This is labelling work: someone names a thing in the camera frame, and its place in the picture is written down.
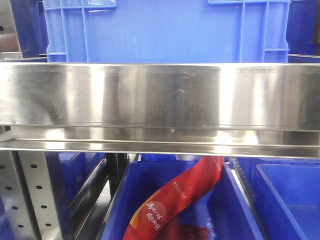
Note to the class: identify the blue bin left lower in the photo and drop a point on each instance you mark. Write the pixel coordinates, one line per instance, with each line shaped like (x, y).
(76, 167)

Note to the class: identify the blue bin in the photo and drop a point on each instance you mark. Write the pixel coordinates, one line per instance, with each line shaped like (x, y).
(284, 194)
(222, 214)
(76, 167)

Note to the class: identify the blue bin centre lower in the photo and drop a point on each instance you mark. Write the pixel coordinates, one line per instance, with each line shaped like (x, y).
(222, 214)

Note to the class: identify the blue bin right lower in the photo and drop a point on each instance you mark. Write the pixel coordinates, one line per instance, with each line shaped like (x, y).
(284, 194)

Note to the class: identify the black rack upright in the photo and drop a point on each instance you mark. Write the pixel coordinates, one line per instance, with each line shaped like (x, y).
(116, 165)

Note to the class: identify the red snack packet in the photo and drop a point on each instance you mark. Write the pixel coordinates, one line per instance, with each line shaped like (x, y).
(173, 197)

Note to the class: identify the large blue crate on shelf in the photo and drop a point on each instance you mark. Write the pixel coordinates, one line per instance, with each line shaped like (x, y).
(167, 31)

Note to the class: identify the stainless steel shelf rail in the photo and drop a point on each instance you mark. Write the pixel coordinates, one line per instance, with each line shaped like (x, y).
(227, 109)

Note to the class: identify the perforated steel upright post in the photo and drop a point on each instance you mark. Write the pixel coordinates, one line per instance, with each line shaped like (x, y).
(28, 196)

